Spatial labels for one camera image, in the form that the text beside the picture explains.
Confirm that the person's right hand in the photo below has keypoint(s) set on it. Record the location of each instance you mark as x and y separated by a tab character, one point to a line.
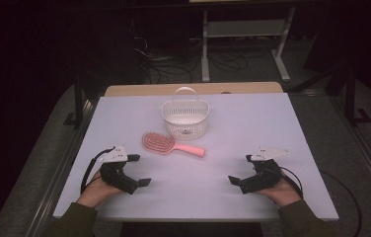
282	194

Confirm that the pink hairbrush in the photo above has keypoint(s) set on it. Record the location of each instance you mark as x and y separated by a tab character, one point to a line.
157	143

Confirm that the person's left hand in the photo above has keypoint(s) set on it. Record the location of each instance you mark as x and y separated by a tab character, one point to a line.
94	194

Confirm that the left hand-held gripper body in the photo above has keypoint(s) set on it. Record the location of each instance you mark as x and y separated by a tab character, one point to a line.
117	177

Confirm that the grey metal stand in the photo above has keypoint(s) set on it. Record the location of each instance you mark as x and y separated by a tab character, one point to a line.
244	29

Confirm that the white plastic basket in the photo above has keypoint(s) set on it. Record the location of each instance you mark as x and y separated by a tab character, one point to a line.
177	128

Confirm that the black metal stand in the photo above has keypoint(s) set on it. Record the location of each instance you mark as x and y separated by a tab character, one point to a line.
79	105
351	98

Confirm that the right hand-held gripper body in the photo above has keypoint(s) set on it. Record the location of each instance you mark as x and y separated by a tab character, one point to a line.
260	179

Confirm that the wooden table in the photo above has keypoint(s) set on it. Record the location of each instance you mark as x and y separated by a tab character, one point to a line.
134	89

